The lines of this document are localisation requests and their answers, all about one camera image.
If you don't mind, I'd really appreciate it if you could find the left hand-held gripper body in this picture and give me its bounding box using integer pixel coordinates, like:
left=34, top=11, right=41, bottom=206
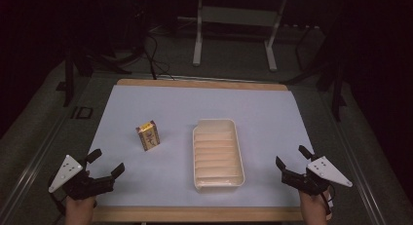
left=48, top=154, right=117, bottom=201

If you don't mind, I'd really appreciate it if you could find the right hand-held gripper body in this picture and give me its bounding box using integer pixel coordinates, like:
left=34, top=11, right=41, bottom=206
left=281, top=155, right=354, bottom=197

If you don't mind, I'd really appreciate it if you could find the yellow patterned small box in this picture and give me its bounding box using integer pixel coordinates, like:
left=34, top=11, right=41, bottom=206
left=135, top=120, right=162, bottom=152

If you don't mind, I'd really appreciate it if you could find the cream ribbed plastic tray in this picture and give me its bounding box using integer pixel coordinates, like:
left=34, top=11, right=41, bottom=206
left=192, top=118, right=246, bottom=191

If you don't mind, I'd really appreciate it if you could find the person's left hand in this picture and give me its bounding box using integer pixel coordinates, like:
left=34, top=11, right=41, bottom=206
left=64, top=195, right=98, bottom=225

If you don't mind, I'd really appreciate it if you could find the person's right hand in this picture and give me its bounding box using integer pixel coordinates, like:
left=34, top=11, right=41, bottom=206
left=298, top=188, right=333, bottom=225

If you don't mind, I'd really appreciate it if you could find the white table mat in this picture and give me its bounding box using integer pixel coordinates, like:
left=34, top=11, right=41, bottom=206
left=87, top=84, right=316, bottom=208

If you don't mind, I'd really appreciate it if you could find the black stand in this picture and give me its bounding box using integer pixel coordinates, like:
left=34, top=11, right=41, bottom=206
left=56, top=39, right=133, bottom=108
left=281, top=23, right=348, bottom=123

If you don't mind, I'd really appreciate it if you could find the white metal stand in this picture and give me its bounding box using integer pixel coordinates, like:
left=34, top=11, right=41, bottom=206
left=192, top=0, right=289, bottom=73

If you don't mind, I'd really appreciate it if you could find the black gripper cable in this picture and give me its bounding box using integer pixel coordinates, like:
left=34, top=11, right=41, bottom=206
left=319, top=189, right=333, bottom=217

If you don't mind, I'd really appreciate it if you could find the black floor bracket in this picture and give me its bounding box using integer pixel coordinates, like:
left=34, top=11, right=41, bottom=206
left=70, top=105, right=94, bottom=120

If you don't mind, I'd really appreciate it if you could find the black floor cable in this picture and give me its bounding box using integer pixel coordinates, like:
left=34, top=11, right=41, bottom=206
left=142, top=31, right=176, bottom=82

